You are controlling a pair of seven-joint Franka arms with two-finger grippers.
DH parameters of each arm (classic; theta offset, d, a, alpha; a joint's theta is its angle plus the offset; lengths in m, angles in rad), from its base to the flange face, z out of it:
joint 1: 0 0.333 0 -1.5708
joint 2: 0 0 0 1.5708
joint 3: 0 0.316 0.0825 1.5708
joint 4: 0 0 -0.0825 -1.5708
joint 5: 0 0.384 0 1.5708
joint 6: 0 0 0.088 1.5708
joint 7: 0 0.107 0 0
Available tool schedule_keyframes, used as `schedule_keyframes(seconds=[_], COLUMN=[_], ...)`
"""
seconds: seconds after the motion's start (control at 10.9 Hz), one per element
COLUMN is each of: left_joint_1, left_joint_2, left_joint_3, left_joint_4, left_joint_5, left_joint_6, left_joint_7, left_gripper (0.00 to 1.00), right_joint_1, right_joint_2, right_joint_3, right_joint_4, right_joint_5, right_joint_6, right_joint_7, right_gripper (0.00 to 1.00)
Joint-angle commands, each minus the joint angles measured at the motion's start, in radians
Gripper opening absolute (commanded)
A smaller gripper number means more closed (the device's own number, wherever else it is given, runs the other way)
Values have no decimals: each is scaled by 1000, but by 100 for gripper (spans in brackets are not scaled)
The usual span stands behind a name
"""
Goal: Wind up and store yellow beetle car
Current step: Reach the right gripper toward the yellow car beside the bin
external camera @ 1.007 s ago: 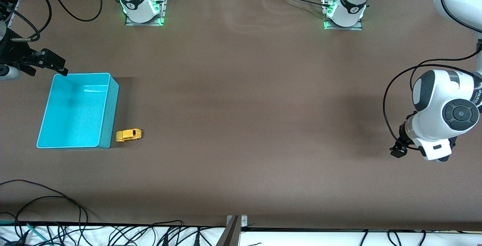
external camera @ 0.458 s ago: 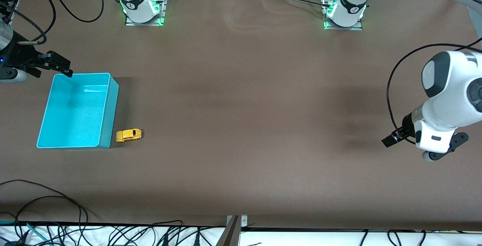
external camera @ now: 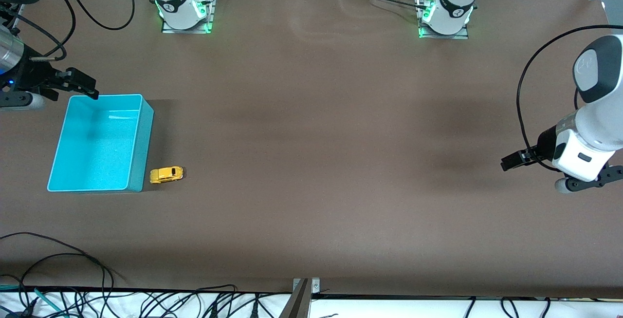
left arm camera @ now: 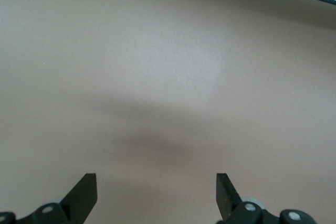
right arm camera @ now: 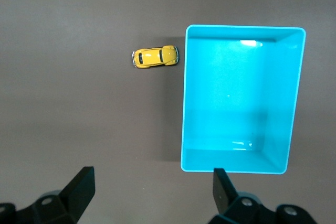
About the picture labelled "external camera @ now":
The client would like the teal plastic bin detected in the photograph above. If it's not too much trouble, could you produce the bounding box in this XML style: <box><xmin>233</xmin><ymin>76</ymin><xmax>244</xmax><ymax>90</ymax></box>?
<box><xmin>47</xmin><ymin>94</ymin><xmax>155</xmax><ymax>193</ymax></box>

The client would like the teal cable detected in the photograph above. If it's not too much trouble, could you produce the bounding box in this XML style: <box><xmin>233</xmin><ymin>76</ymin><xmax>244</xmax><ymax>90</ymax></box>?
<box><xmin>0</xmin><ymin>284</ymin><xmax>56</xmax><ymax>318</ymax></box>

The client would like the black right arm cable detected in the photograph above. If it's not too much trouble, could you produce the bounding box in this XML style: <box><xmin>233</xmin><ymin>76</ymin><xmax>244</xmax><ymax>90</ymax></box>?
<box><xmin>0</xmin><ymin>0</ymin><xmax>136</xmax><ymax>61</ymax></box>

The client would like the small metal bracket plate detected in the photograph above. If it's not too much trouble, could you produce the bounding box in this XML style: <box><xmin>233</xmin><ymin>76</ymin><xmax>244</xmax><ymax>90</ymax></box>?
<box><xmin>292</xmin><ymin>278</ymin><xmax>320</xmax><ymax>293</ymax></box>

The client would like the large black cable loop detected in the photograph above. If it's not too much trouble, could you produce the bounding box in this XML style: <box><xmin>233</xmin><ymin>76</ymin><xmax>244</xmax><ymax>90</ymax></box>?
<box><xmin>0</xmin><ymin>232</ymin><xmax>115</xmax><ymax>318</ymax></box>

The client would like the black tangled cable loop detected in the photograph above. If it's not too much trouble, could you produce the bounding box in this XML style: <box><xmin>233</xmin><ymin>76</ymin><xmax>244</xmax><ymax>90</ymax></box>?
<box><xmin>117</xmin><ymin>285</ymin><xmax>273</xmax><ymax>318</ymax></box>

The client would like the small black cable loop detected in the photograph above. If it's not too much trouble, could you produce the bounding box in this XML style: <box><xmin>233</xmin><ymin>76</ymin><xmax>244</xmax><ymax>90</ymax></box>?
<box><xmin>19</xmin><ymin>253</ymin><xmax>107</xmax><ymax>318</ymax></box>

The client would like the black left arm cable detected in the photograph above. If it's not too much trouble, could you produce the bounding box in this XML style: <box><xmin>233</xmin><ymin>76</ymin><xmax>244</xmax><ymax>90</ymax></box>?
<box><xmin>516</xmin><ymin>25</ymin><xmax>623</xmax><ymax>172</ymax></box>

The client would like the aluminium profile bar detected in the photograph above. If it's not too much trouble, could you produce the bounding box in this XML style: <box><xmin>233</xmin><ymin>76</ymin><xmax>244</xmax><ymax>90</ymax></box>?
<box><xmin>279</xmin><ymin>279</ymin><xmax>312</xmax><ymax>318</ymax></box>

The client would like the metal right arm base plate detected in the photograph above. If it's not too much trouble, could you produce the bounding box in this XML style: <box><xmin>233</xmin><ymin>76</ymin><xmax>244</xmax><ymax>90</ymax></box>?
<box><xmin>162</xmin><ymin>0</ymin><xmax>215</xmax><ymax>34</ymax></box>

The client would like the yellow beetle toy car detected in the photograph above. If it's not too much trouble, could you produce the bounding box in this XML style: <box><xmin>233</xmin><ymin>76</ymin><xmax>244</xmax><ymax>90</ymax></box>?
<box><xmin>149</xmin><ymin>166</ymin><xmax>184</xmax><ymax>185</ymax></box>

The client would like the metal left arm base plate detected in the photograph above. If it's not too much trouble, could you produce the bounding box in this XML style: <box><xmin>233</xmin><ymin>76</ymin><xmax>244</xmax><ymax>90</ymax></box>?
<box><xmin>419</xmin><ymin>0</ymin><xmax>469</xmax><ymax>40</ymax></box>

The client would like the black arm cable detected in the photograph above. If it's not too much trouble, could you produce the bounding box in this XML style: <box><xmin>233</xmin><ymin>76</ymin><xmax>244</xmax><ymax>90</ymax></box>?
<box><xmin>516</xmin><ymin>25</ymin><xmax>623</xmax><ymax>172</ymax></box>
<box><xmin>0</xmin><ymin>0</ymin><xmax>136</xmax><ymax>61</ymax></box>

